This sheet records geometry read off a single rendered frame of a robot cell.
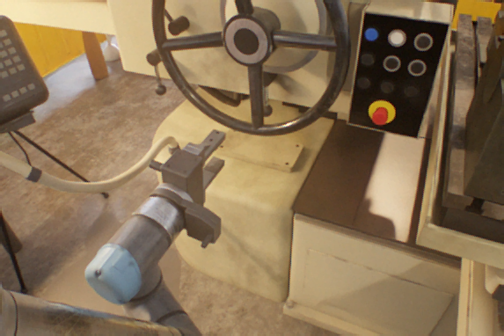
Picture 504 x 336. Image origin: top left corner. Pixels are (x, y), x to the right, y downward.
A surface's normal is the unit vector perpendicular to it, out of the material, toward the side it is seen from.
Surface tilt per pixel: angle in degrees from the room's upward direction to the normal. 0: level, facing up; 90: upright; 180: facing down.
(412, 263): 90
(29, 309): 60
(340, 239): 90
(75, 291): 0
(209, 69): 90
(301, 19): 82
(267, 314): 0
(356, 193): 0
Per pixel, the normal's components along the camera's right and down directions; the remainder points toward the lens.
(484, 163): -0.41, 0.61
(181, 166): 0.07, -0.72
